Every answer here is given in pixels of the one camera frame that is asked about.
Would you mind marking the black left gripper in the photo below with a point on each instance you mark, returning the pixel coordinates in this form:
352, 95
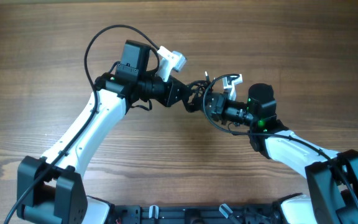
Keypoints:
170, 93

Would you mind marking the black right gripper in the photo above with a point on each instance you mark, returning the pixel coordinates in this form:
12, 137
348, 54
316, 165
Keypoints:
215, 106

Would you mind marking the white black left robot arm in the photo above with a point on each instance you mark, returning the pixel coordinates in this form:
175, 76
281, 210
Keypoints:
50, 188

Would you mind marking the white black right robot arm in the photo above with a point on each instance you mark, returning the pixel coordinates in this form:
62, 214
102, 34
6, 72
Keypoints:
332, 176

